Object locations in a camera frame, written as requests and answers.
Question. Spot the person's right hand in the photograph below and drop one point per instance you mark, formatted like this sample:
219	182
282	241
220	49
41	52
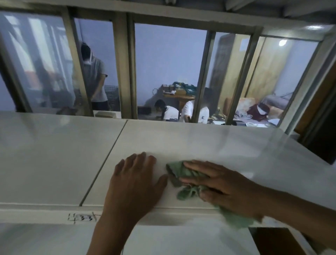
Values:
231	189

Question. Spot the person's left hand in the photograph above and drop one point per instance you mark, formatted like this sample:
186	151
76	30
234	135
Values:
131	189

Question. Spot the person's left little finger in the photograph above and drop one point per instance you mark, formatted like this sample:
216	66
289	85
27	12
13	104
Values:
119	168

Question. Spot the person's left thumb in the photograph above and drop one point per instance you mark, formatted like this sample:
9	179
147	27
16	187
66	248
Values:
161	185

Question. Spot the person's left middle finger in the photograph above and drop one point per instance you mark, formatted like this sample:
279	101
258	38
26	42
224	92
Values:
141	161

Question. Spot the person's right thumb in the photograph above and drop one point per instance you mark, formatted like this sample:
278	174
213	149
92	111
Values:
211	195

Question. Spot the person's right middle finger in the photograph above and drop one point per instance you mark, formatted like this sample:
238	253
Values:
204	167

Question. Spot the green cleaning cloth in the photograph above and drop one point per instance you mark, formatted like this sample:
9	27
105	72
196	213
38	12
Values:
177	172

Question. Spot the person's right forearm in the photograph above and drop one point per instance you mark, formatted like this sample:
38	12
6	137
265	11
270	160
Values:
299	212

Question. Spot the person's left forearm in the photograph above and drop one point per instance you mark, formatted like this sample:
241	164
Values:
112	233

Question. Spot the black bag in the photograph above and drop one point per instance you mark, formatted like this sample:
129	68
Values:
143	110

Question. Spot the white flat box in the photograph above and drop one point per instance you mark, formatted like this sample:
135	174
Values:
105	114

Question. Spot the wooden table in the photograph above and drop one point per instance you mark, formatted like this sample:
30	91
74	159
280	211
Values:
181	98

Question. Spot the patterned sofa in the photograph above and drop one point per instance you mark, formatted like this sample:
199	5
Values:
242	103

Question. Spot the dark red bag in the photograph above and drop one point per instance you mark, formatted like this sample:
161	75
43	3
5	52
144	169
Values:
258	111

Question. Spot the dark brown wooden cabinet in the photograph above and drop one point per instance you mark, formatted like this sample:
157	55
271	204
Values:
278	241

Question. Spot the green box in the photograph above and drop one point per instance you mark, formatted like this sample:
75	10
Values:
187	88

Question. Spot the grey pillow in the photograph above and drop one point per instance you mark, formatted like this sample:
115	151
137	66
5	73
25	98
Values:
275	101

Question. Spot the wooden wardrobe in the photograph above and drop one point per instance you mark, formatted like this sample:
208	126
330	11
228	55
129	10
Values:
265	65

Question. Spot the dark wooden door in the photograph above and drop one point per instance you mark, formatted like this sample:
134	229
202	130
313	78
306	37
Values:
319	115

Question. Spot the round ceiling light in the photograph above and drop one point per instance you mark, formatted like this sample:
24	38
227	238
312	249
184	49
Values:
282	42

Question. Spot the metal sliding window frame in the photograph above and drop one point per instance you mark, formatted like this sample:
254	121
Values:
125	68

